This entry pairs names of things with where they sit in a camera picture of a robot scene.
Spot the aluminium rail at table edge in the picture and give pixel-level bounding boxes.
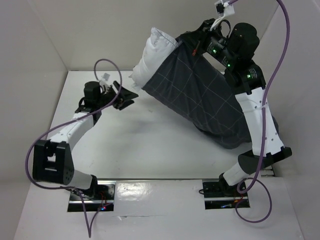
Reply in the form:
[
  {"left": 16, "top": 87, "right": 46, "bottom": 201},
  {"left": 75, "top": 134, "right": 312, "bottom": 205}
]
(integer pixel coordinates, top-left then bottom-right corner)
[{"left": 260, "top": 166, "right": 275, "bottom": 178}]

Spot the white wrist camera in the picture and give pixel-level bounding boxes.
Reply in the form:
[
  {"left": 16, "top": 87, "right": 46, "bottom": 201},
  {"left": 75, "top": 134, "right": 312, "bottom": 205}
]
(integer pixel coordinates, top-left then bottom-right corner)
[
  {"left": 210, "top": 0, "right": 235, "bottom": 31},
  {"left": 99, "top": 73, "right": 111, "bottom": 92}
]

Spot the white pillow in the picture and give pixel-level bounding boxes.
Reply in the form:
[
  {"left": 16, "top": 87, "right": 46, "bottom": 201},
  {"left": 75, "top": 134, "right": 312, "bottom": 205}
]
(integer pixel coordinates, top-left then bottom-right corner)
[{"left": 130, "top": 27, "right": 179, "bottom": 91}]

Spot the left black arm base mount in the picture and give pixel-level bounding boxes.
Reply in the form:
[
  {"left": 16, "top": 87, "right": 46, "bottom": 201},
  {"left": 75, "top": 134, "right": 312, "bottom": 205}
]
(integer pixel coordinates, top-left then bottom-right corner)
[{"left": 67, "top": 182, "right": 116, "bottom": 213}]

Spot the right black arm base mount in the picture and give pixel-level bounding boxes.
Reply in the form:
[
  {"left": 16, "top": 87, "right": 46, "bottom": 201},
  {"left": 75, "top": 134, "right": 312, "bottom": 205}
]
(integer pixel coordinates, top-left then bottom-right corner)
[{"left": 198, "top": 179, "right": 250, "bottom": 210}]

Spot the dark grey checked pillowcase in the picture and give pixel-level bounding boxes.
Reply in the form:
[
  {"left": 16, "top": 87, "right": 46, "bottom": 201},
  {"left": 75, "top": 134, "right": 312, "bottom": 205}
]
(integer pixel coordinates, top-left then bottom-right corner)
[{"left": 142, "top": 42, "right": 252, "bottom": 150}]

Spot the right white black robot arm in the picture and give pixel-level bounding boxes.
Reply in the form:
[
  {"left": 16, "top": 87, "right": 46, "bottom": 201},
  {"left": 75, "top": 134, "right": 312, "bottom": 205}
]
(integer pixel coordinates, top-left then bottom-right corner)
[{"left": 180, "top": 19, "right": 292, "bottom": 196}]

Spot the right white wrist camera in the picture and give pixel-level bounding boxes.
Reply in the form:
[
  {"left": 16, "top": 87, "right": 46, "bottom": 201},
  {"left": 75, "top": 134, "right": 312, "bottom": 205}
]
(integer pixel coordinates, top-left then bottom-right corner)
[{"left": 210, "top": 0, "right": 235, "bottom": 31}]

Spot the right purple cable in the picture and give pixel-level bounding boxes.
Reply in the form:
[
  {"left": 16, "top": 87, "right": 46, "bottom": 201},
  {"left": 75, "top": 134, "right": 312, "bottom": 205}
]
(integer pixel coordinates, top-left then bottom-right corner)
[{"left": 228, "top": 0, "right": 293, "bottom": 224}]

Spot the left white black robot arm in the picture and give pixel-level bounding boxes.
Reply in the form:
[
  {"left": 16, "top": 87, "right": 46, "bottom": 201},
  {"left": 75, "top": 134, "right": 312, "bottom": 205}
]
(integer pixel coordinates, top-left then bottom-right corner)
[{"left": 32, "top": 81, "right": 138, "bottom": 200}]

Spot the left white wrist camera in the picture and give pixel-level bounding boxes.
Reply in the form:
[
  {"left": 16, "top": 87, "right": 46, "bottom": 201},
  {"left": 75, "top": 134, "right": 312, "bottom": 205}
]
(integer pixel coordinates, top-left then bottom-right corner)
[{"left": 99, "top": 73, "right": 111, "bottom": 92}]

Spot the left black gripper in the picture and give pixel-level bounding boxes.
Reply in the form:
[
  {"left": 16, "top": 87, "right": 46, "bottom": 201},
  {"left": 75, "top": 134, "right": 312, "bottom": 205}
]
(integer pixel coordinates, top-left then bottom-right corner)
[{"left": 96, "top": 80, "right": 139, "bottom": 111}]

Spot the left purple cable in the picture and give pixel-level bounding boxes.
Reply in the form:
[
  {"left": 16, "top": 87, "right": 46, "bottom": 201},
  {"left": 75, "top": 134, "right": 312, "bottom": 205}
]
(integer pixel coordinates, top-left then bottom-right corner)
[{"left": 25, "top": 58, "right": 124, "bottom": 238}]

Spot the purple cable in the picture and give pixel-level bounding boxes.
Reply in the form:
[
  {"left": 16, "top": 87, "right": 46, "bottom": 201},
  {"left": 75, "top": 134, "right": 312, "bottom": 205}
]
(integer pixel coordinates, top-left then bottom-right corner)
[
  {"left": 228, "top": 0, "right": 293, "bottom": 224},
  {"left": 25, "top": 58, "right": 124, "bottom": 238}
]

